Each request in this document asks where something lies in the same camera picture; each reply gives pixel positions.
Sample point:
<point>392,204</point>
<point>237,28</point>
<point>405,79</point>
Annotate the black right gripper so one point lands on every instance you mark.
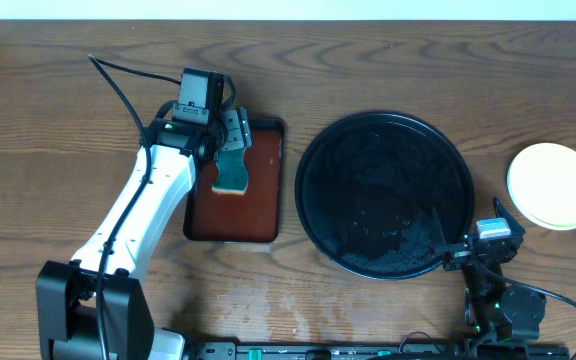
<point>457,258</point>

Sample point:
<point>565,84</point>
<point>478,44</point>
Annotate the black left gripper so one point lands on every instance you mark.
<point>235,132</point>

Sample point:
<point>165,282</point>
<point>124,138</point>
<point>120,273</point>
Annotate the green yellow sponge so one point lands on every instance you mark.
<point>232,177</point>

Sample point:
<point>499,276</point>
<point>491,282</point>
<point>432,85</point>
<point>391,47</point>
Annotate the yellow plate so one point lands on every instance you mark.
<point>541,181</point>

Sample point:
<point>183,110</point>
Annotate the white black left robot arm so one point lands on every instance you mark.
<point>94,307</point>

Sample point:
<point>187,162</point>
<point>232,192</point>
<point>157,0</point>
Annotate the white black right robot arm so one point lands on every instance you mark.
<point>506,317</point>

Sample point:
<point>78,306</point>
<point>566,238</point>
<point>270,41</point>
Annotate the rectangular red-brown tray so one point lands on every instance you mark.
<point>249,217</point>

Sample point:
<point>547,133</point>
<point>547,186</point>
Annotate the round black tray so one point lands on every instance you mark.
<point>370,186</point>

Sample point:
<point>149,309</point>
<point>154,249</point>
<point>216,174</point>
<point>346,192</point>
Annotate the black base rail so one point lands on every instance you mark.
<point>411,350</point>

